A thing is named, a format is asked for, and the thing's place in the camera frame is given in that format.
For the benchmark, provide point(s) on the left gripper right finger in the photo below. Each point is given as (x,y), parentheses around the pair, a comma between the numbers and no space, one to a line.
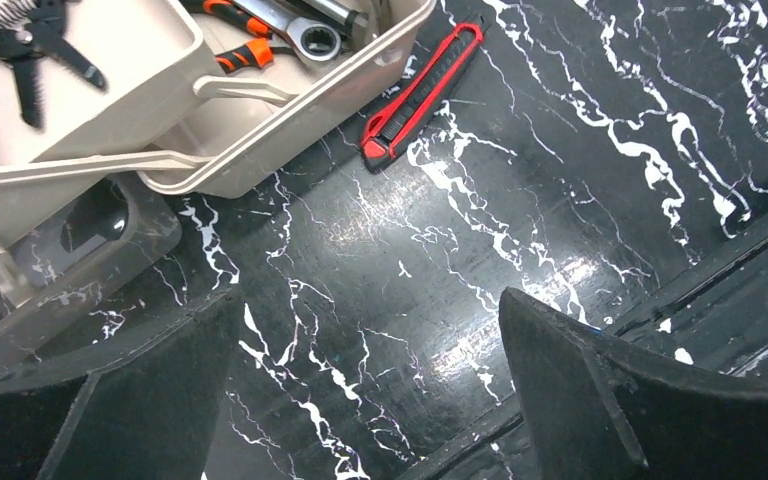
(599,407)

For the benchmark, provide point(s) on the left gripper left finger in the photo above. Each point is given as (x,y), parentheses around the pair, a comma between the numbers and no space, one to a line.
(141,405)

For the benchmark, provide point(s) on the beige plastic tool box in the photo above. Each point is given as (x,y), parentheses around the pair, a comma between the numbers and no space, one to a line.
(169,123)

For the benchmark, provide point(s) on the red utility knife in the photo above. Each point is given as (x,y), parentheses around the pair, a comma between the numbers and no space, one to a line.
(389,132)

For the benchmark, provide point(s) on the black grey wire stripper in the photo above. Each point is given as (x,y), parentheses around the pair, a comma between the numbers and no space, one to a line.
(29,32)

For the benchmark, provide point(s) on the silver combination wrench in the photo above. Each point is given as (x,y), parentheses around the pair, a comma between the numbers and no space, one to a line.
(314,43)

